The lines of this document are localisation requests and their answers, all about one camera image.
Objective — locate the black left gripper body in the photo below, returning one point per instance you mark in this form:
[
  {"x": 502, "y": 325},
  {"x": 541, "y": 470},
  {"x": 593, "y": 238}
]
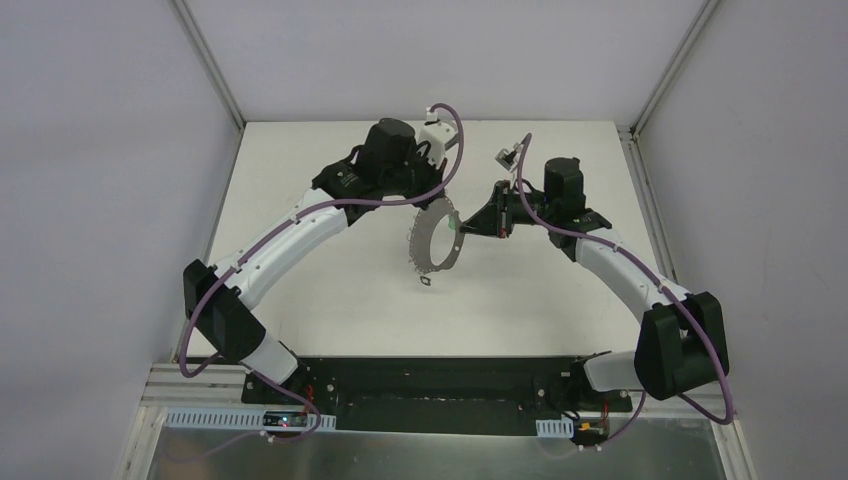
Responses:
[{"x": 428, "y": 178}]

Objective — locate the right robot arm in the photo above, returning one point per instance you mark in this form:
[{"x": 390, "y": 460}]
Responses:
[{"x": 681, "y": 344}]

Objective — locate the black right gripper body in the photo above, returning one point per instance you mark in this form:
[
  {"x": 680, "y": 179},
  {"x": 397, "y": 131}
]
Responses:
[{"x": 500, "y": 210}]

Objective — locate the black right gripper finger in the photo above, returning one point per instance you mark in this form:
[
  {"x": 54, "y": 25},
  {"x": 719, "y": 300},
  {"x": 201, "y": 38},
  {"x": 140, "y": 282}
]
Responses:
[
  {"x": 484, "y": 228},
  {"x": 495, "y": 207}
]

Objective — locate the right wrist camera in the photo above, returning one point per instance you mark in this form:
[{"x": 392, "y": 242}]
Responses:
[{"x": 508, "y": 158}]

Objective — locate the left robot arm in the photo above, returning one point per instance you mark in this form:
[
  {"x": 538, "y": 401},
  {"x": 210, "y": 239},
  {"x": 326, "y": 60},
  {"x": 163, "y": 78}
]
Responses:
[{"x": 395, "y": 165}]

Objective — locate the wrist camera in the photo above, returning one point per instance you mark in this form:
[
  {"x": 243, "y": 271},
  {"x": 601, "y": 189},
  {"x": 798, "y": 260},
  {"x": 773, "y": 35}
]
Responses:
[
  {"x": 508, "y": 158},
  {"x": 435, "y": 139}
]

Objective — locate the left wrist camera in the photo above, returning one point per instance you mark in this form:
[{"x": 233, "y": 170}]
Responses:
[{"x": 435, "y": 139}]

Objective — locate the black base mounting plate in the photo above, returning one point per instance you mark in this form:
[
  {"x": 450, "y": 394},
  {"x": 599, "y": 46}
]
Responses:
[{"x": 504, "y": 396}]

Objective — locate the key with green tag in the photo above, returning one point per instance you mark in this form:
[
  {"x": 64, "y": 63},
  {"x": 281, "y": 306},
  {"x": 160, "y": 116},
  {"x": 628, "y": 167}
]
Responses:
[{"x": 452, "y": 220}]

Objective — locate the aluminium frame rail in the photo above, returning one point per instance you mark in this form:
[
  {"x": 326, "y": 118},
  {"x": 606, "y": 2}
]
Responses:
[{"x": 218, "y": 385}]

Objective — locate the white slotted cable duct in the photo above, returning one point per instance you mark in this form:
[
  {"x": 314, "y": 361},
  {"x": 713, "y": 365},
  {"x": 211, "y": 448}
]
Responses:
[{"x": 295, "y": 421}]

